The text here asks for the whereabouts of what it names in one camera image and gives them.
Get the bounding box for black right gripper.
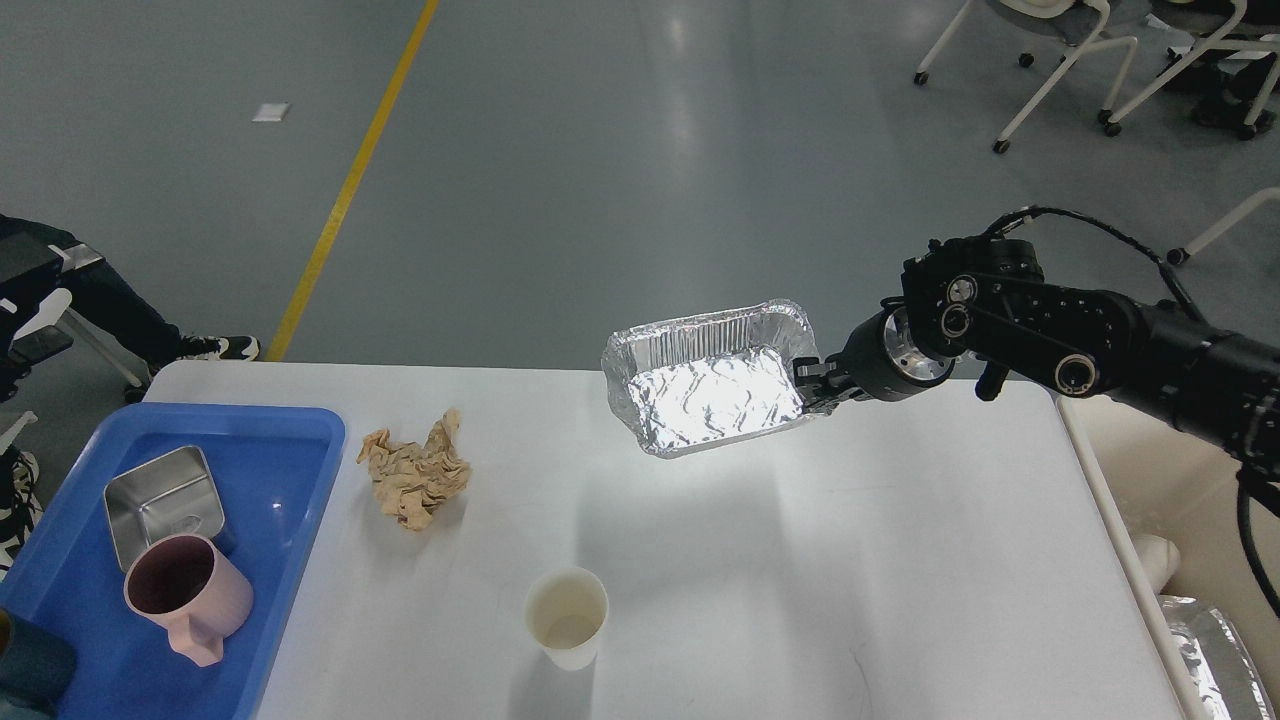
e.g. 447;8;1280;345
792;305;955;416

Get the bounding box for aluminium foil tray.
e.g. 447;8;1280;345
600;299;817;459

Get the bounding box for white paper cup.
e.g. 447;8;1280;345
524;568;611;673

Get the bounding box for stainless steel tray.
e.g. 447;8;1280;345
102;445;238;573

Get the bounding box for pink mug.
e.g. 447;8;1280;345
123;533;255;667

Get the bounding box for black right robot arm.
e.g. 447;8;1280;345
791;206;1279;609

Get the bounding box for beige plastic bin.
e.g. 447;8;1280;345
1056;398;1277;719

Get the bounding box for white chair leg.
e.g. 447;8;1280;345
1164;186;1279;266

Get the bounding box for crumpled brown paper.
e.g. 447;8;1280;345
356;407;474;532

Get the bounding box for foil tray in bin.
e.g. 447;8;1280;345
1158;594;1277;719

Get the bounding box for white office chair right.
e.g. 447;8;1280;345
1120;1;1279;140

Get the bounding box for blue plastic tray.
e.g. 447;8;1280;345
3;402;346;719

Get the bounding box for white side table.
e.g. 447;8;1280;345
1;232;104;404

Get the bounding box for person in dark jeans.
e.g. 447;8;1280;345
0;214;261;375

